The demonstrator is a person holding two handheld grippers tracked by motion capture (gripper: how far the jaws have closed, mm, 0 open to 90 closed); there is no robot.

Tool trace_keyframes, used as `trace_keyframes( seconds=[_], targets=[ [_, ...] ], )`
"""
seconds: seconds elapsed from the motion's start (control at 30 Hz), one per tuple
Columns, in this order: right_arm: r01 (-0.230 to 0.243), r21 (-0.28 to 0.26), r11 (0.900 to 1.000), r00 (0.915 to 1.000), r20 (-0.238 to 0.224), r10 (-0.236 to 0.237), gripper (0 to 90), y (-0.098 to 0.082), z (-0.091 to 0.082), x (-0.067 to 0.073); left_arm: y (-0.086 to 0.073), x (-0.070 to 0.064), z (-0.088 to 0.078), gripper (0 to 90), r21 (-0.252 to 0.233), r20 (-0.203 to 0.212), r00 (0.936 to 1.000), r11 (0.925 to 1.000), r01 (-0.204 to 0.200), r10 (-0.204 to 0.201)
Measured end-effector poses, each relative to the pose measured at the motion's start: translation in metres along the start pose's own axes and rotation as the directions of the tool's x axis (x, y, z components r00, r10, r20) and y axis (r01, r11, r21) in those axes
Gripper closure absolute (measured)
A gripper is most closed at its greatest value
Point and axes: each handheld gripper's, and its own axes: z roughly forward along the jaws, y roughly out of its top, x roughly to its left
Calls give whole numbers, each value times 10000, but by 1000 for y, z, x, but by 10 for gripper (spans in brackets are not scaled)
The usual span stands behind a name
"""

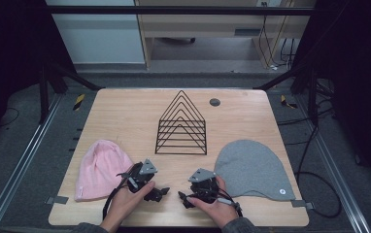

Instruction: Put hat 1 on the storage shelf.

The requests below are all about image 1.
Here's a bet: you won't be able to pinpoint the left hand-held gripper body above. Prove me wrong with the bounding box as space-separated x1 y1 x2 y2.
117 157 158 194

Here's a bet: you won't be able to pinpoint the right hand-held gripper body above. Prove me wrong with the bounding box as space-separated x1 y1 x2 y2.
187 167 220 205

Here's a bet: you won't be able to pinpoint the black wire rack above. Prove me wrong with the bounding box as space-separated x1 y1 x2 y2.
154 89 208 156

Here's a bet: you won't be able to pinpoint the pink knit beanie hat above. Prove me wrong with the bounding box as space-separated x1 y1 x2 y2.
74 139 135 202

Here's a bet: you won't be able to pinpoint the grey beanie hat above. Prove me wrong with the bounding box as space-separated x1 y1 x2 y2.
214 139 297 202

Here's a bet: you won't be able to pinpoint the person's left hand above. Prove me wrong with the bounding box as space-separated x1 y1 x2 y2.
100 181 156 231

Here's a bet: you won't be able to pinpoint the person's right hand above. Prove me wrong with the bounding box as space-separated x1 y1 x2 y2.
186 175 240 229

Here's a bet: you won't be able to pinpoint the grey tape strip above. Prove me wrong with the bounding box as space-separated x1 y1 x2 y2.
290 199 315 211
45 195 69 205

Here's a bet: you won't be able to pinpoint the yellow black floor tape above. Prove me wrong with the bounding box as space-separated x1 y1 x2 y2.
73 93 86 112
280 94 299 110

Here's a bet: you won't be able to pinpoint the black metal stand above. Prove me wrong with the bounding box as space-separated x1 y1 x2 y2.
38 60 106 125
253 60 321 127

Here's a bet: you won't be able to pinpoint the black curtain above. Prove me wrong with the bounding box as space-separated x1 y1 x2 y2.
289 0 371 190
0 0 78 158

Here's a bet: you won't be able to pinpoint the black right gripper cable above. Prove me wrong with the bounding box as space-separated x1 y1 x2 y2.
217 187 244 217

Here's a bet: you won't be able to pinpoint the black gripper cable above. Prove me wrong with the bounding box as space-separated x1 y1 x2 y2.
217 187 244 217
102 173 134 221

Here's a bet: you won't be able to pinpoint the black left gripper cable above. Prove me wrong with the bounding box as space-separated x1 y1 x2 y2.
102 173 134 221

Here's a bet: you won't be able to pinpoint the black floor cable loop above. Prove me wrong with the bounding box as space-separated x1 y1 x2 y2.
293 106 343 219

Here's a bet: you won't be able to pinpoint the aluminium floor rail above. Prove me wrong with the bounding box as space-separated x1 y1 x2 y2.
0 93 63 233
294 96 371 233

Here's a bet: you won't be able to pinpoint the hanging desk cables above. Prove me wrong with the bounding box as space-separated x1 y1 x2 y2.
258 1 297 71

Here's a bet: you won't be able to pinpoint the black horizontal frame bar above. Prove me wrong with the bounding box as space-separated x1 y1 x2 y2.
46 5 318 17

